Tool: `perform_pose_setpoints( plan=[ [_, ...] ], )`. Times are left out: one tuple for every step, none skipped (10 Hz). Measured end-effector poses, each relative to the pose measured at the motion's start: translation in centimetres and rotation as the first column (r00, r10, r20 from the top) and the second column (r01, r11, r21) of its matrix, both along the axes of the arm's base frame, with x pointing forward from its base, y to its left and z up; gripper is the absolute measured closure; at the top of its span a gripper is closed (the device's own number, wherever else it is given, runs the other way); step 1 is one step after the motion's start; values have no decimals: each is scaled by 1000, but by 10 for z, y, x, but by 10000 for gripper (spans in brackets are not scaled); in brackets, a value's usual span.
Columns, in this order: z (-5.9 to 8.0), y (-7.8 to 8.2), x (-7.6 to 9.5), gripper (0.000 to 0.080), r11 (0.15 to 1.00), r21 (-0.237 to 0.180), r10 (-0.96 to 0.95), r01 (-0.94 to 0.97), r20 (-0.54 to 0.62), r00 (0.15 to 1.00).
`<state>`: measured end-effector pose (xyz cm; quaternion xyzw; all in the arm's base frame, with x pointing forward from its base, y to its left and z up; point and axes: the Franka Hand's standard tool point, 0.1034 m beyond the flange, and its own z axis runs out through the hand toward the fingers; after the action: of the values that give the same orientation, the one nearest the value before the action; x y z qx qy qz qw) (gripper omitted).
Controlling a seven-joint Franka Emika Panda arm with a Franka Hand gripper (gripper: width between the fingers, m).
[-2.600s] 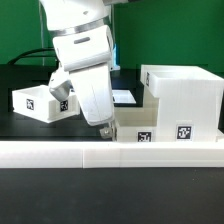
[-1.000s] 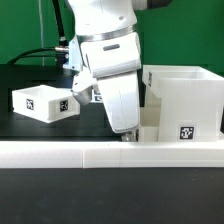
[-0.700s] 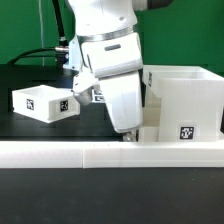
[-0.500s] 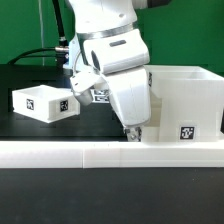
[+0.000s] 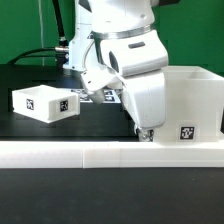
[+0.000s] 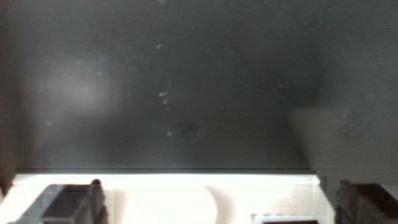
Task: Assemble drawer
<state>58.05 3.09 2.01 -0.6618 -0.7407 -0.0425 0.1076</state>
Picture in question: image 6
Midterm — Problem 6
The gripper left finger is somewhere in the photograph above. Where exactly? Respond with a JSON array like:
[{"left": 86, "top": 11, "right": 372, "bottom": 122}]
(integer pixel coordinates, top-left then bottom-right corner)
[{"left": 40, "top": 178, "right": 113, "bottom": 224}]

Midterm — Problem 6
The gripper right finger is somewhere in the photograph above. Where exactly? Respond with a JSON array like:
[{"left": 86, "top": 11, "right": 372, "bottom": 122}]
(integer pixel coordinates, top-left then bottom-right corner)
[{"left": 335, "top": 181, "right": 398, "bottom": 224}]

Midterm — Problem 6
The white front drawer with knob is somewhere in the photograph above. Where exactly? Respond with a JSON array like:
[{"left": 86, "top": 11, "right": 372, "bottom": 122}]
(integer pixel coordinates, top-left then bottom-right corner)
[{"left": 0, "top": 174, "right": 335, "bottom": 224}]

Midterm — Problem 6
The white drawer cabinet box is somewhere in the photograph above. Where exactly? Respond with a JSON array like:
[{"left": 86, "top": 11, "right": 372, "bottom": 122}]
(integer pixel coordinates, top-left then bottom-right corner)
[{"left": 0, "top": 0, "right": 398, "bottom": 211}]

